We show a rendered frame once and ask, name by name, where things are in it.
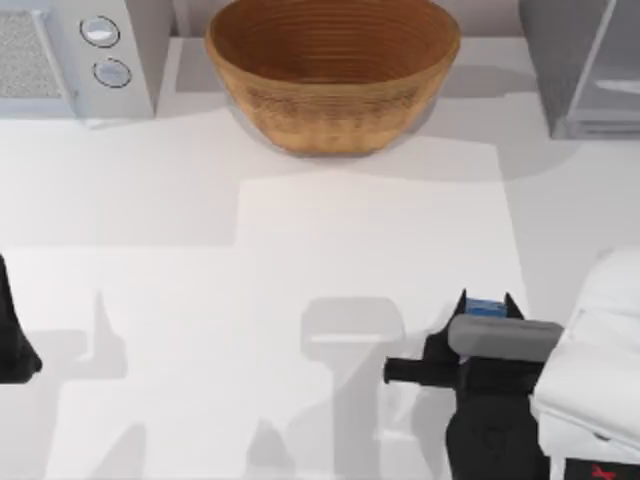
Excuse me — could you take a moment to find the pale microwave oven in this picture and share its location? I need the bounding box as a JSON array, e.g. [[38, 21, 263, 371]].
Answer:
[[0, 0, 175, 127]]

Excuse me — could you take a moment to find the small blue box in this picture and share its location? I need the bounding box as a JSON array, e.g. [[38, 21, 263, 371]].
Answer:
[[464, 297, 507, 319]]

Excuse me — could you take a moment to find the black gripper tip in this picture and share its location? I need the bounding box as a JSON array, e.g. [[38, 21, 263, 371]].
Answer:
[[0, 253, 44, 386]]

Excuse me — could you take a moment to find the brown woven basket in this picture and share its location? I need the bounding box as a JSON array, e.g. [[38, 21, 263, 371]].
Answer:
[[203, 0, 463, 158]]

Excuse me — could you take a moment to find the round silver microwave knob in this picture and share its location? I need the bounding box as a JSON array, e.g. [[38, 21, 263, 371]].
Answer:
[[92, 56, 133, 89], [78, 14, 122, 49]]

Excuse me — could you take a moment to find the pale grey rounded box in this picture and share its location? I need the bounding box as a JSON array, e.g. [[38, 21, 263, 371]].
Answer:
[[446, 316, 566, 363]]

